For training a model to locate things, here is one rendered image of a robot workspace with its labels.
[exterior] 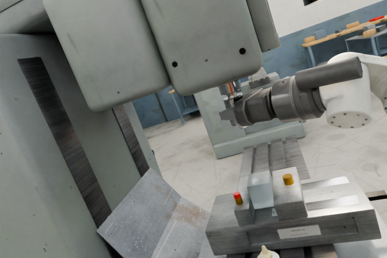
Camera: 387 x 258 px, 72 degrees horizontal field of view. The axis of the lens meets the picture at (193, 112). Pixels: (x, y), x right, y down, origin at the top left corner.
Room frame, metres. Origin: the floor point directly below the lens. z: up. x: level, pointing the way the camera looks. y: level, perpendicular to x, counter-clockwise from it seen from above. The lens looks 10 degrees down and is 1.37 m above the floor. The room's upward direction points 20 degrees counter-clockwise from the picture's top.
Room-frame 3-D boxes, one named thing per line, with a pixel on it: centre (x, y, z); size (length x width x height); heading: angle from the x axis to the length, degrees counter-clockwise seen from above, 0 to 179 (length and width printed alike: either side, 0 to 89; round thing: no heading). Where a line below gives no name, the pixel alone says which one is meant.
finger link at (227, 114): (0.58, -0.08, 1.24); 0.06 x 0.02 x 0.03; 47
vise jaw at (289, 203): (0.56, -0.14, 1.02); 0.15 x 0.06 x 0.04; 161
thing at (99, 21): (0.67, 0.09, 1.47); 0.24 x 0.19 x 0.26; 162
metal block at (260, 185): (0.58, -0.09, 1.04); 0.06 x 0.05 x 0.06; 161
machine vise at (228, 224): (0.57, -0.12, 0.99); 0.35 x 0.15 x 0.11; 71
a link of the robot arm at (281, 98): (0.54, -0.16, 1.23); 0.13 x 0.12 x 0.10; 137
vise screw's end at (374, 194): (0.51, -0.30, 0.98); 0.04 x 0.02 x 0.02; 71
